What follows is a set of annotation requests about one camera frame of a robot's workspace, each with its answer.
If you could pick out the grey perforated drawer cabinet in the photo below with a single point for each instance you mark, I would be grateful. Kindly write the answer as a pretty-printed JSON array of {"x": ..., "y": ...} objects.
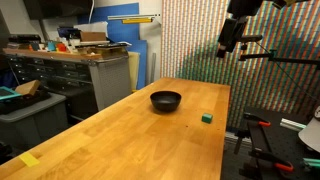
[{"x": 108, "y": 81}]

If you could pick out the yellow level bar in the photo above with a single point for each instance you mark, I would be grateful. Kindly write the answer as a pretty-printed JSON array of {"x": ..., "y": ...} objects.
[{"x": 136, "y": 20}]

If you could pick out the large blue foam board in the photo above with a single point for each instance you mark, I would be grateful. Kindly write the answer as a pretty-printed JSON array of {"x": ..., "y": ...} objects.
[{"x": 121, "y": 31}]

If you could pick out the black flat box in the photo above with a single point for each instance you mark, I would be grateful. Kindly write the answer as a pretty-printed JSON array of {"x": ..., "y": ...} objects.
[{"x": 25, "y": 38}]

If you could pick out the yellow tape patch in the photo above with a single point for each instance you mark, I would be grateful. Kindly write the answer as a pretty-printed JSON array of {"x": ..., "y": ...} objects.
[{"x": 29, "y": 159}]

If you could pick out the grey storage bin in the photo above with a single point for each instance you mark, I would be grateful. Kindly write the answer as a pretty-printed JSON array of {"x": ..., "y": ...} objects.
[{"x": 31, "y": 121}]

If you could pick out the teal bar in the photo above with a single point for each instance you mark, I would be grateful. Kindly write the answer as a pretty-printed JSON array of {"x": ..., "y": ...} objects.
[{"x": 312, "y": 162}]

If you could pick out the black upright stand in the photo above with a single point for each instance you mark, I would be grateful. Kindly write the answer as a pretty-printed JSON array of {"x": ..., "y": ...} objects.
[{"x": 259, "y": 138}]

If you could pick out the orange box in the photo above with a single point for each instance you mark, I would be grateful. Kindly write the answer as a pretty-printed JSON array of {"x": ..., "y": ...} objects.
[{"x": 61, "y": 47}]

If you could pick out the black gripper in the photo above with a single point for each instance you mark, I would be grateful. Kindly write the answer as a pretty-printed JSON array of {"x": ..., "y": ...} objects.
[{"x": 246, "y": 7}]

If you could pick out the wooden block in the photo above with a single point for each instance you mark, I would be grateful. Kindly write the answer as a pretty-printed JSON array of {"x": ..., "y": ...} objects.
[{"x": 28, "y": 87}]

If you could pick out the colourful striped backdrop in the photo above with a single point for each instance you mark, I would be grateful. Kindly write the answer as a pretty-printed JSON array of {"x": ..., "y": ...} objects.
[{"x": 200, "y": 43}]

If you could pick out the black wall monitor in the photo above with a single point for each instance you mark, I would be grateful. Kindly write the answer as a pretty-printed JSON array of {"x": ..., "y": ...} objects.
[{"x": 56, "y": 8}]

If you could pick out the teal box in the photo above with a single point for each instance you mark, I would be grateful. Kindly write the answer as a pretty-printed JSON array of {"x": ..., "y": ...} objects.
[{"x": 51, "y": 46}]

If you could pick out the cardboard box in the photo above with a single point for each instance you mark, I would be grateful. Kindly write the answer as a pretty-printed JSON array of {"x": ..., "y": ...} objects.
[{"x": 93, "y": 36}]

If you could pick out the black stereo camera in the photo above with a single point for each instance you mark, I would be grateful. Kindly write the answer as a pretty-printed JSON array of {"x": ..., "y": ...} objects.
[{"x": 230, "y": 35}]

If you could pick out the beige board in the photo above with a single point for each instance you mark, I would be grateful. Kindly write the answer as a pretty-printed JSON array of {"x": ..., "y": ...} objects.
[{"x": 133, "y": 71}]

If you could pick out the black camera mount rod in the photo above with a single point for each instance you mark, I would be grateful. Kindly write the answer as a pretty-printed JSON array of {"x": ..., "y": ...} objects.
[{"x": 293, "y": 60}]

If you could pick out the black case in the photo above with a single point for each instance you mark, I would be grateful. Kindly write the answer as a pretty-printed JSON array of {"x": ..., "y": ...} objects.
[{"x": 23, "y": 101}]

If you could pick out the black perforated breadboard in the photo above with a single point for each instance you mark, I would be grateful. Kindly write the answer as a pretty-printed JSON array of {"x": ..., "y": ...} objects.
[{"x": 286, "y": 143}]

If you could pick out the black bowl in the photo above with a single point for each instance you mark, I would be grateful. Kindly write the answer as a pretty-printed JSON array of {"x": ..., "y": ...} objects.
[{"x": 165, "y": 101}]

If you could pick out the grey tube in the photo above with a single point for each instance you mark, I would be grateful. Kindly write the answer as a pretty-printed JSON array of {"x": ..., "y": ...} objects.
[{"x": 153, "y": 68}]

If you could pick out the narrow blue foam board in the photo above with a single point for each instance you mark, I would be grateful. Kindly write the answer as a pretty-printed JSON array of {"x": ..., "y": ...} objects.
[{"x": 141, "y": 63}]

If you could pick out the silver rail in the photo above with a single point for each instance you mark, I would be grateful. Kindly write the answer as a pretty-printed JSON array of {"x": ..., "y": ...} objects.
[{"x": 133, "y": 16}]

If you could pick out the aluminium extrusion bar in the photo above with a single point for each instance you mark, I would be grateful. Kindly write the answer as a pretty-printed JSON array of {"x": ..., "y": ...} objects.
[{"x": 292, "y": 124}]

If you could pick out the green block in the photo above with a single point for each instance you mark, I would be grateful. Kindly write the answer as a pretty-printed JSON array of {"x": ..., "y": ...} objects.
[{"x": 207, "y": 118}]

